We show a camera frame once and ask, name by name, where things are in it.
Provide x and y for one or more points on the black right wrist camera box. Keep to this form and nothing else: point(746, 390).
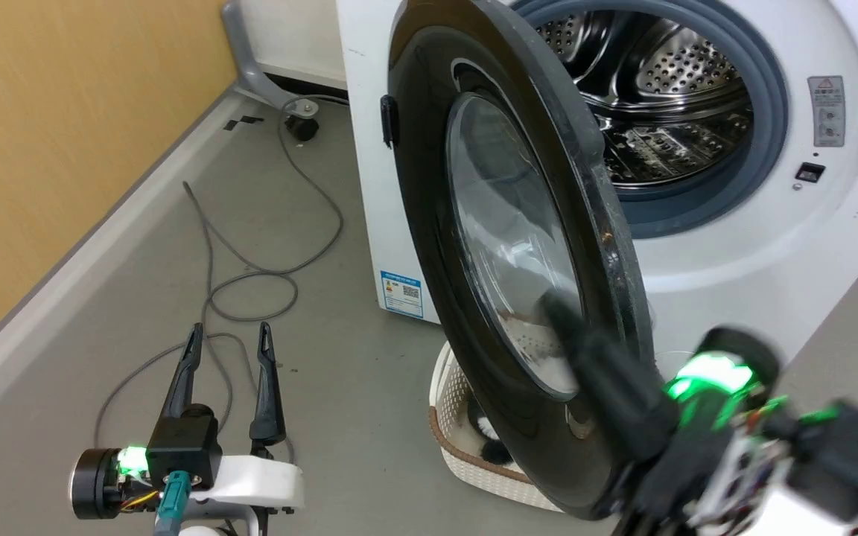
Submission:
point(846, 461)

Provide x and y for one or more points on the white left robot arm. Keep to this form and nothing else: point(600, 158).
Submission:
point(202, 531)

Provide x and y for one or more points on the white cabinet panel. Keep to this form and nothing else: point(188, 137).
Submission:
point(295, 33)

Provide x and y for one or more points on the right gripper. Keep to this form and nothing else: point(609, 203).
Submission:
point(727, 417)

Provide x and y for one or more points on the black caster wheel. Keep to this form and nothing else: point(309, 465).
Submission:
point(302, 126)

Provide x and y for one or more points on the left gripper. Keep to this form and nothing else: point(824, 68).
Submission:
point(258, 480)

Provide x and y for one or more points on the blue energy label sticker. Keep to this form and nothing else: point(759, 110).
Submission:
point(401, 294)

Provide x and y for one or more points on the black and white plush toy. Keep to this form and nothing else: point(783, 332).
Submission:
point(490, 439)

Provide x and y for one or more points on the perforated steel washer drum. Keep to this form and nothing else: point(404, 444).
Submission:
point(682, 67)

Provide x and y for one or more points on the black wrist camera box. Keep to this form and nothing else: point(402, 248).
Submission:
point(185, 447)
point(846, 461)

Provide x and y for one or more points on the black round washing machine door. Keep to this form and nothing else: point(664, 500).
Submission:
point(429, 186)

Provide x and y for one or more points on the grey metal stand leg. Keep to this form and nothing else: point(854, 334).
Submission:
point(250, 71)

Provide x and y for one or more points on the white woven laundry basket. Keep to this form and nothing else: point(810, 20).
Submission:
point(450, 394)

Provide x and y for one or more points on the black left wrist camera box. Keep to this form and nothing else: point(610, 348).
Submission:
point(185, 447)

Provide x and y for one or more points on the grey-blue rubber door gasket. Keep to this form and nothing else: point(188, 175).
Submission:
point(768, 134)

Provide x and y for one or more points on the black door latch socket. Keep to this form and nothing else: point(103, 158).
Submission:
point(809, 173)

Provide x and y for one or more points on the white front-load washing machine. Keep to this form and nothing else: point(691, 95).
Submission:
point(771, 260)

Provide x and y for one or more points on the grey warning sticker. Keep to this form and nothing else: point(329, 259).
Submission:
point(826, 112)

